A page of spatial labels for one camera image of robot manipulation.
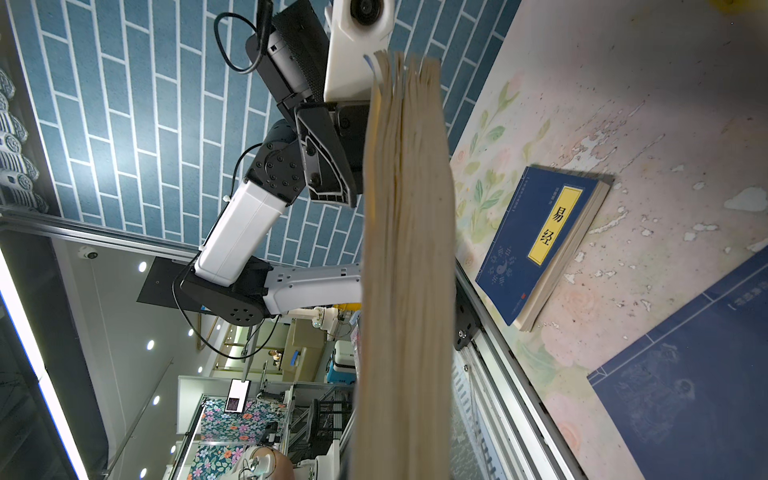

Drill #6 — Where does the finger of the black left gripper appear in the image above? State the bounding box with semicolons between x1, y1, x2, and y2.
295;103;368;208

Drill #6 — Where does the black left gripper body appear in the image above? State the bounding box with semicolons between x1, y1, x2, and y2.
245;1;330;120

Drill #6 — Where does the blue book yellow label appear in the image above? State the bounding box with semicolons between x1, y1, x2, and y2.
588;250;767;479
475;166;610;331
350;51;456;479

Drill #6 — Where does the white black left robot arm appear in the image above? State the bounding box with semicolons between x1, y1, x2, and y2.
138;1;394;327

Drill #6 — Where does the ceiling linear light strip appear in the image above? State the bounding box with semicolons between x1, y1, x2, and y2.
1;255;88;479

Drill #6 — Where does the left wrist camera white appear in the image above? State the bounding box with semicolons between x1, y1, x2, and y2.
324;0;396;103

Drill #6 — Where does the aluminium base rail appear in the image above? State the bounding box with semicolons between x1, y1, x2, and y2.
452;263;586;479

